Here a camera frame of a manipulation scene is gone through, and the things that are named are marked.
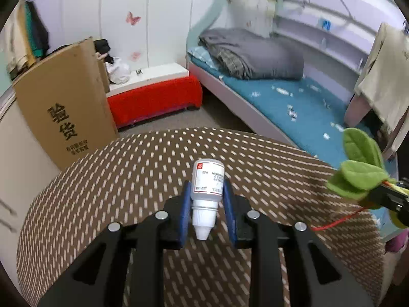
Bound hanging clothes in wardrobe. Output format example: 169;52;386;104
1;0;50;80

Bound white plastic bag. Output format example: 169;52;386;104
105;57;131;85

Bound blue bed mattress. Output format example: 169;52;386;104
186;45;399;240

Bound beige hanging garment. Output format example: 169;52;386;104
354;23;408;130

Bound red low bench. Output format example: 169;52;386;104
106;62;202;128

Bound grey folded quilt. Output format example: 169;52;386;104
200;28;304;80

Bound white cabinet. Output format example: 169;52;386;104
1;95;60;286

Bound white small medicine bottle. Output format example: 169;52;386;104
191;159;225;240

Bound brown cardboard box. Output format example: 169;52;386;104
13;38;118;170

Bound black item behind box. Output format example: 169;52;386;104
94;39;114;64

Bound brown polka dot tablecloth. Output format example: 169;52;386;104
15;127;386;307

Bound pink hanging garment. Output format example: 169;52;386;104
344;94;371;128

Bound yellow green plush toy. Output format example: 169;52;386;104
313;128;399;232

